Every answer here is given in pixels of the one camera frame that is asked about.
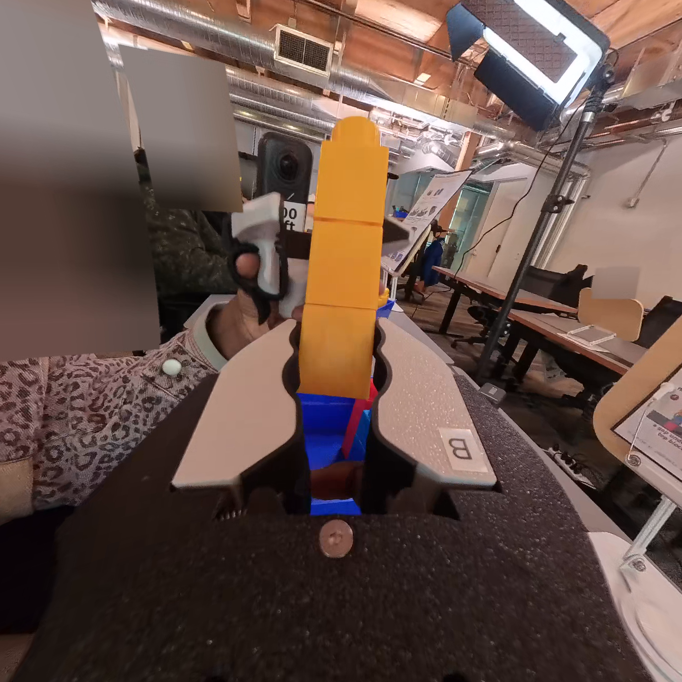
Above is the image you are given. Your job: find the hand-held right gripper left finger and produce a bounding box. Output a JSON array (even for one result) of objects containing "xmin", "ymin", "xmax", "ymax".
[{"xmin": 172, "ymin": 319, "xmax": 311, "ymax": 516}]

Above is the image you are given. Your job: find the wooden framed instruction board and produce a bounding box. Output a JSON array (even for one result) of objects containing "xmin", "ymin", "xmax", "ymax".
[{"xmin": 593, "ymin": 314, "xmax": 682, "ymax": 504}]

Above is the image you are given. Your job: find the silver air duct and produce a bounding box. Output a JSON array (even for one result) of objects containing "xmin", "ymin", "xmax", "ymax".
[{"xmin": 93, "ymin": 0, "xmax": 592, "ymax": 177}]

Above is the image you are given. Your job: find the person's left hand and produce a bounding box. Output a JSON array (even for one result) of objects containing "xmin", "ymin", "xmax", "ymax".
[{"xmin": 207, "ymin": 251, "xmax": 305, "ymax": 364}]

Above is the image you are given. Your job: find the white board stand base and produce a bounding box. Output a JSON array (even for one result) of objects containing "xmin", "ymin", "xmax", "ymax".
[{"xmin": 585, "ymin": 496, "xmax": 682, "ymax": 682}]

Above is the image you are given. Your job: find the white ceiling vent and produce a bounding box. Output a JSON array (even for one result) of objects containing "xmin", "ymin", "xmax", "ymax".
[{"xmin": 273, "ymin": 24, "xmax": 335, "ymax": 72}]

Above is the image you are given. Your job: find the light blue mega block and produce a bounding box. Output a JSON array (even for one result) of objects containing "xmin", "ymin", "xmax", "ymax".
[{"xmin": 356, "ymin": 409, "xmax": 375, "ymax": 459}]

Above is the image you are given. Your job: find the small instruction board stand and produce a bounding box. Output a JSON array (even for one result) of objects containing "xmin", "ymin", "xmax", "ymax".
[{"xmin": 381, "ymin": 169, "xmax": 476, "ymax": 299}]

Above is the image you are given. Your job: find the wooden top desk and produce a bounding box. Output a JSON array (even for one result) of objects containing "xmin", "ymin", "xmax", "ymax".
[
  {"xmin": 506, "ymin": 309, "xmax": 651, "ymax": 395},
  {"xmin": 433, "ymin": 265, "xmax": 581, "ymax": 342}
]

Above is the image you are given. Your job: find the red mega block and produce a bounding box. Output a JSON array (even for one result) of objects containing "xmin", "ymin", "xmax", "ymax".
[{"xmin": 341, "ymin": 383, "xmax": 379, "ymax": 460}]

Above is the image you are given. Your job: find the rounded wooden sign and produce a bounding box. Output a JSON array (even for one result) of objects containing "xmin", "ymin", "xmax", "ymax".
[{"xmin": 578, "ymin": 288, "xmax": 645, "ymax": 343}]

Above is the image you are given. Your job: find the black office chair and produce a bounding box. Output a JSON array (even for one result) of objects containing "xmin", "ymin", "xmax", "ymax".
[{"xmin": 525, "ymin": 264, "xmax": 595, "ymax": 310}]

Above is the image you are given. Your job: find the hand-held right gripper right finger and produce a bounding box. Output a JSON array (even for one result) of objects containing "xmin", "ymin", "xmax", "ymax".
[{"xmin": 367, "ymin": 318, "xmax": 498, "ymax": 519}]

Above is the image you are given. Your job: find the white power strip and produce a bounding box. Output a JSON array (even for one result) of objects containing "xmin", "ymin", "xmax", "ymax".
[{"xmin": 542, "ymin": 445, "xmax": 595, "ymax": 488}]

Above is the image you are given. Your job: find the studio light panel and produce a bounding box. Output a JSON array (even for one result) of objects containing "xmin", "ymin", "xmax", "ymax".
[{"xmin": 445, "ymin": 0, "xmax": 611, "ymax": 132}]

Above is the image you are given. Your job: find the black cable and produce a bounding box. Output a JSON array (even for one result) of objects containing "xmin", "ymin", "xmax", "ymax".
[{"xmin": 453, "ymin": 91, "xmax": 597, "ymax": 278}]

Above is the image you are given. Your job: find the clear acrylic stand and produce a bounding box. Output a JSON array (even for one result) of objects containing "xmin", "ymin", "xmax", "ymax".
[{"xmin": 557, "ymin": 325, "xmax": 618, "ymax": 353}]

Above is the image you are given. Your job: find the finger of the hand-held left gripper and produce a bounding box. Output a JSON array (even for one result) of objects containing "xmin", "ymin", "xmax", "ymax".
[{"xmin": 384, "ymin": 216, "xmax": 423, "ymax": 259}]

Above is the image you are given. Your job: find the person's right hand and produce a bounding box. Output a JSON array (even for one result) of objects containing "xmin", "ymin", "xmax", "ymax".
[{"xmin": 310, "ymin": 462, "xmax": 364, "ymax": 497}]

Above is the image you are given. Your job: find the person's left forearm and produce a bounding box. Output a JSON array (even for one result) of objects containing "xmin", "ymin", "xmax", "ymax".
[{"xmin": 0, "ymin": 301, "xmax": 231, "ymax": 513}]

